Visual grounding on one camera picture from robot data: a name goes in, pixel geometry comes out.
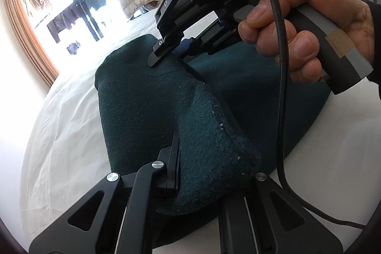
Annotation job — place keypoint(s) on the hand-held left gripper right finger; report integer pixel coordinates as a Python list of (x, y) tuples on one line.
[(262, 197)]

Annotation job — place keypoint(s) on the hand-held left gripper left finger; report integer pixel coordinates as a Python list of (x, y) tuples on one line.
[(172, 164)]

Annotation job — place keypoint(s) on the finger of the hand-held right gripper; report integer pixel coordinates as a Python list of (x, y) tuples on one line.
[(220, 36), (169, 13)]

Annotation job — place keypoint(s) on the dark green knit garment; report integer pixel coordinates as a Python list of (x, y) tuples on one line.
[(143, 99)]

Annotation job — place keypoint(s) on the person's right forearm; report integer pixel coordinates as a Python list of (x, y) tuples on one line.
[(375, 33)]

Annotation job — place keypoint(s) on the person's right hand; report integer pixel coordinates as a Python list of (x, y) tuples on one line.
[(342, 10)]

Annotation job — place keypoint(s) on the small dark garment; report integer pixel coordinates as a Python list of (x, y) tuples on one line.
[(73, 48)]

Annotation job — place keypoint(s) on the white bed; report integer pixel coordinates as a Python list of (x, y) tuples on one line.
[(74, 123)]

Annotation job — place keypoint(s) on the tan curtain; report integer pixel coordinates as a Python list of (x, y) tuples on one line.
[(32, 42)]

